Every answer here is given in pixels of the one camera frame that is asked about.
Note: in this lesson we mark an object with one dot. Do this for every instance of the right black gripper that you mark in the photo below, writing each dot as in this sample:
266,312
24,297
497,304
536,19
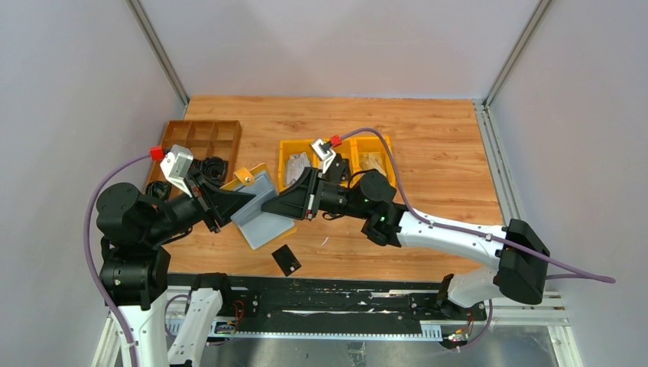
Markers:
312,197

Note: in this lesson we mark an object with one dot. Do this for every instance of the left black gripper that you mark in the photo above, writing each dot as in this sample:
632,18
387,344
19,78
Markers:
211,205

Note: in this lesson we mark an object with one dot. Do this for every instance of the yellow leather card holder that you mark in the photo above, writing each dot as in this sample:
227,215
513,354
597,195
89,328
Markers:
256,226

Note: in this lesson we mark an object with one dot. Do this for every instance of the grey credit card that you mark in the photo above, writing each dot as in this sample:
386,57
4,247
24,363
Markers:
286,260

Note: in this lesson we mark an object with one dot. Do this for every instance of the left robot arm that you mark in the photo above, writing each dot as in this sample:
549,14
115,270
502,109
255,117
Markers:
135,229

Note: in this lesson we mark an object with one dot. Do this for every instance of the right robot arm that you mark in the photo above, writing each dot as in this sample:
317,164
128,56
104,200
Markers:
512,257

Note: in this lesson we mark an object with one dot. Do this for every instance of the grey cards pile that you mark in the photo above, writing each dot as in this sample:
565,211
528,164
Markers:
295,166

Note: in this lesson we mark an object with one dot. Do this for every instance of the black card holders pile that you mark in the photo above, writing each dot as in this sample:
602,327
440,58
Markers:
339,171

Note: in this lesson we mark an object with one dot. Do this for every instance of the tan cards pile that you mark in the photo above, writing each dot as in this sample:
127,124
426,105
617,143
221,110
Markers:
372,161

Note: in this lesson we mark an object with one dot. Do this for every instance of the wooden compartment tray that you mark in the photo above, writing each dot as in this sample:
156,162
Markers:
206,138

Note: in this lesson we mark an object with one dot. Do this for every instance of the right yellow bin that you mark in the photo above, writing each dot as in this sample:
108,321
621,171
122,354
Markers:
365,144

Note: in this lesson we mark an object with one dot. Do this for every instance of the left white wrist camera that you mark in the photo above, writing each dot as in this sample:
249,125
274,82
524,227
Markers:
175,167

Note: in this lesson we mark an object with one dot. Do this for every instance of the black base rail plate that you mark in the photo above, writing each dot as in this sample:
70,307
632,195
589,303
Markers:
325,306

